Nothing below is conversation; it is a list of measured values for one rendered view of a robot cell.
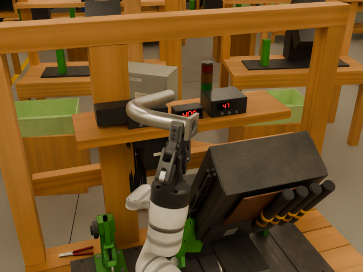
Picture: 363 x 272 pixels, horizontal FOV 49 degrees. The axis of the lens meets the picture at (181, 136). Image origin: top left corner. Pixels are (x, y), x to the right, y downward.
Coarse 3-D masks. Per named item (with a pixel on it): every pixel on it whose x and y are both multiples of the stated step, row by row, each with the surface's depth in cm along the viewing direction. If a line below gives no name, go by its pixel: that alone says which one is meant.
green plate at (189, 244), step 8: (192, 224) 149; (184, 232) 154; (192, 232) 152; (184, 240) 153; (192, 240) 154; (200, 240) 156; (184, 248) 153; (192, 248) 156; (200, 248) 158; (176, 256) 159
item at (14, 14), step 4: (12, 0) 968; (0, 12) 988; (4, 12) 988; (8, 12) 988; (12, 12) 988; (16, 12) 982; (0, 16) 978; (4, 16) 979; (8, 16) 980; (12, 16) 981; (16, 16) 982
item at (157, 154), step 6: (156, 138) 159; (162, 138) 160; (168, 138) 160; (144, 144) 159; (150, 144) 159; (156, 144) 160; (162, 144) 161; (144, 150) 160; (150, 150) 160; (156, 150) 161; (144, 156) 162; (150, 156) 162; (156, 156) 163; (144, 162) 164; (150, 162) 163; (156, 162) 164; (150, 168) 164; (156, 168) 165
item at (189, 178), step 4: (184, 176) 180; (188, 176) 180; (192, 176) 180; (188, 180) 177; (192, 180) 177; (204, 244) 179; (208, 244) 180; (204, 248) 181; (208, 248) 182; (196, 252) 180; (200, 252) 181; (204, 252) 182; (208, 252) 183; (212, 252) 184; (188, 256) 181; (192, 256) 181; (196, 256) 182; (200, 256) 183
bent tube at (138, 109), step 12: (144, 96) 84; (156, 96) 87; (168, 96) 92; (132, 108) 75; (144, 108) 73; (144, 120) 72; (156, 120) 71; (168, 120) 71; (180, 120) 70; (192, 120) 69; (192, 132) 72
